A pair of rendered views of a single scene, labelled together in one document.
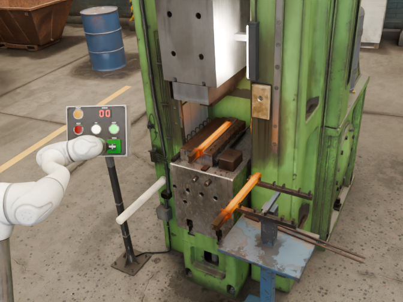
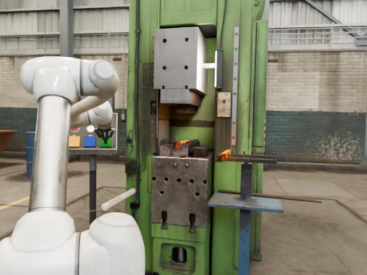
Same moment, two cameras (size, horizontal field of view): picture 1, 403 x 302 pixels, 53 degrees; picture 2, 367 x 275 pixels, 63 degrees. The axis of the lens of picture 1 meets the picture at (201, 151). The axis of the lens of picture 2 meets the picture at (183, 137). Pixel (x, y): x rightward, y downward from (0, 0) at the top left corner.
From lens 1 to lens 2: 1.10 m
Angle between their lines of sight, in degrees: 33
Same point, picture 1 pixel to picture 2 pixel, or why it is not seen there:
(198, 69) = (183, 76)
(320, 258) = (260, 265)
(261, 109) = (224, 109)
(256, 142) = (219, 139)
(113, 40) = not seen: hidden behind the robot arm
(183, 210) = (159, 202)
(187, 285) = not seen: outside the picture
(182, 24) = (173, 46)
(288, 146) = (243, 138)
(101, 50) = not seen: hidden behind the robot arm
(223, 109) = (181, 138)
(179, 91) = (165, 96)
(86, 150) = (106, 106)
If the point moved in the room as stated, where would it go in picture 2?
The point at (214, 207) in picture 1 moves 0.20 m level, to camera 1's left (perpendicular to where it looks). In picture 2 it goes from (189, 190) to (159, 192)
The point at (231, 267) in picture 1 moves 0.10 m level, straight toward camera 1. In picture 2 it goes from (201, 256) to (206, 263)
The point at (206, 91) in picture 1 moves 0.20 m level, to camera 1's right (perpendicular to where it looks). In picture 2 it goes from (188, 93) to (215, 94)
